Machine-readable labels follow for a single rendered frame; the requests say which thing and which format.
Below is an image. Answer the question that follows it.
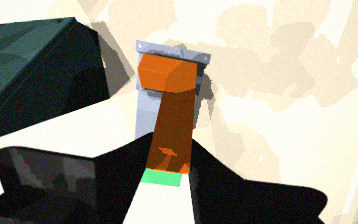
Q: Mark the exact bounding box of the orange l-shaped part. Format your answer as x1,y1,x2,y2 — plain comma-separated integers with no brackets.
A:
137,54,197,175

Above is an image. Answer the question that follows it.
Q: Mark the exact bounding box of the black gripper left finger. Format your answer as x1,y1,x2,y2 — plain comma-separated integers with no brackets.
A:
0,132,154,224

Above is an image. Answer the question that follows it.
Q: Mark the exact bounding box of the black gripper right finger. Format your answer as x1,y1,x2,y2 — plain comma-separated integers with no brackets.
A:
188,138,328,224

